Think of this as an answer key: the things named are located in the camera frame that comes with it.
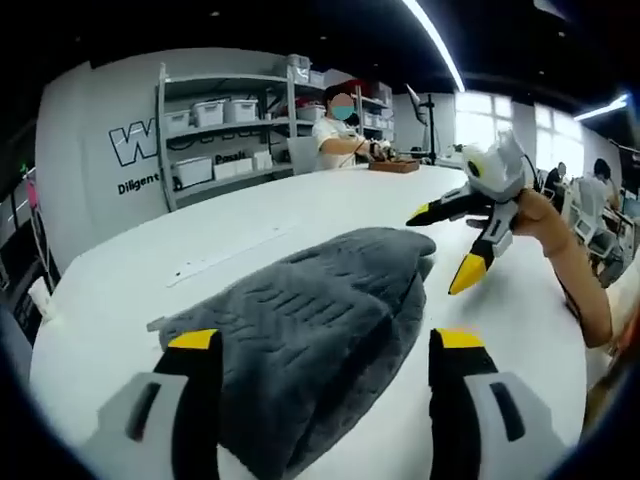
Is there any grey quilted towel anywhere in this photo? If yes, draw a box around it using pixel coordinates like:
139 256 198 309
158 225 439 480

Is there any person's right hand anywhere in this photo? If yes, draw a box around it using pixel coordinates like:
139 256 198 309
513 189 557 242

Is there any brown wooden tray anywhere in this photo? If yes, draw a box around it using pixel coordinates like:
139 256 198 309
368 157 421 175

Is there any black monitor stand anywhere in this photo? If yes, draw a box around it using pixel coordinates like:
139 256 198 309
405 83 439 166

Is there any ceiling light strip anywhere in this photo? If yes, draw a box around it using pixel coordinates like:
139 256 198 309
573 93 630 122
402 0 466 92

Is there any grey metal shelf rack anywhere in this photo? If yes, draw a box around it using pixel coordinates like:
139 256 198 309
349 79 396 136
155 62 322 212

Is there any grey chair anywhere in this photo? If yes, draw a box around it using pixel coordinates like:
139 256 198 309
287 135 321 176

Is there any white paper cup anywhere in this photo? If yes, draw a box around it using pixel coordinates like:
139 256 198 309
28 276 55 321

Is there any white stand with pink top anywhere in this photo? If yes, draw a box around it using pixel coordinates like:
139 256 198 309
22 167 56 296

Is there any group of white storage boxes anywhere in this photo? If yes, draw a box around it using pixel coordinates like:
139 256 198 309
164 97 326 189

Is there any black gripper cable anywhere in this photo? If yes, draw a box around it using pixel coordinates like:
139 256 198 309
522 153 584 324

